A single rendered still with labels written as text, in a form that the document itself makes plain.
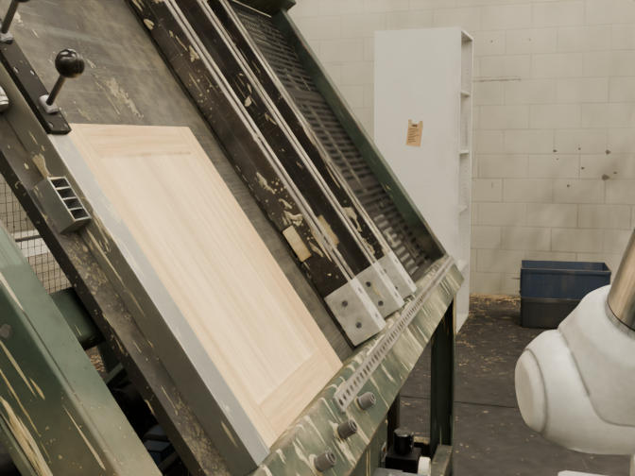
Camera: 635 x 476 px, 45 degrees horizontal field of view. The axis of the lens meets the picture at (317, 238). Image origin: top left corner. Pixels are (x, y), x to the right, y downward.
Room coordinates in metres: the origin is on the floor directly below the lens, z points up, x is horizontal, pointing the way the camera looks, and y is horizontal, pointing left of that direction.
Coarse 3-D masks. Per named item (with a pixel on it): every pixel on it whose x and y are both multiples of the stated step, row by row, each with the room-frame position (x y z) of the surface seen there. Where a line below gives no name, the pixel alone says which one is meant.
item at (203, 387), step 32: (0, 64) 1.06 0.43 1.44; (32, 128) 1.05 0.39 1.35; (64, 160) 1.04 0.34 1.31; (96, 192) 1.06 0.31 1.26; (96, 224) 1.02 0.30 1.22; (96, 256) 1.02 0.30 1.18; (128, 256) 1.02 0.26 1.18; (128, 288) 1.01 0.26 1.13; (160, 288) 1.04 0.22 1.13; (160, 320) 1.00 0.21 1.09; (160, 352) 1.00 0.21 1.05; (192, 352) 1.00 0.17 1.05; (192, 384) 0.99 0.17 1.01; (224, 384) 1.02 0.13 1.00; (224, 416) 0.97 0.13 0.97; (224, 448) 0.97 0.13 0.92; (256, 448) 0.98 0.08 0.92
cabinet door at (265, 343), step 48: (96, 144) 1.19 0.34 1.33; (144, 144) 1.32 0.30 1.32; (192, 144) 1.50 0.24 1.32; (144, 192) 1.22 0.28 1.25; (192, 192) 1.38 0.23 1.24; (144, 240) 1.12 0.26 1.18; (192, 240) 1.26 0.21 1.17; (240, 240) 1.42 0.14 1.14; (192, 288) 1.16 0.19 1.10; (240, 288) 1.30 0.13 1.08; (288, 288) 1.46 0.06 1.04; (240, 336) 1.19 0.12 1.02; (288, 336) 1.34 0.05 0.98; (240, 384) 1.09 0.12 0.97; (288, 384) 1.22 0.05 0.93
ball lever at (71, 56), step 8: (56, 56) 1.00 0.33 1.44; (64, 56) 0.98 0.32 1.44; (72, 56) 0.99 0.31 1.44; (80, 56) 1.00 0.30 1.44; (56, 64) 0.99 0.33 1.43; (64, 64) 0.98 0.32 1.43; (72, 64) 0.99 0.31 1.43; (80, 64) 0.99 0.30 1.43; (64, 72) 0.99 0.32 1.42; (72, 72) 0.99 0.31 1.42; (80, 72) 1.00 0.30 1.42; (64, 80) 1.02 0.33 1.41; (56, 88) 1.03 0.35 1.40; (48, 96) 1.05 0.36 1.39; (56, 96) 1.05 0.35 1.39; (48, 104) 1.06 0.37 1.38; (48, 112) 1.06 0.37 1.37; (56, 112) 1.07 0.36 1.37
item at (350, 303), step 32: (160, 0) 1.74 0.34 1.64; (160, 32) 1.74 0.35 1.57; (192, 32) 1.76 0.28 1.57; (192, 64) 1.71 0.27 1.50; (192, 96) 1.72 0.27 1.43; (224, 96) 1.69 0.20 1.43; (224, 128) 1.69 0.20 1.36; (256, 128) 1.72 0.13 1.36; (256, 160) 1.67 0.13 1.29; (256, 192) 1.67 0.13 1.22; (288, 192) 1.65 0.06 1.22; (288, 224) 1.65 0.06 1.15; (320, 224) 1.69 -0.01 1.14; (320, 256) 1.63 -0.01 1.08; (320, 288) 1.63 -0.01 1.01; (352, 288) 1.61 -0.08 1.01; (352, 320) 1.61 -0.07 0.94; (384, 320) 1.65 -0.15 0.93
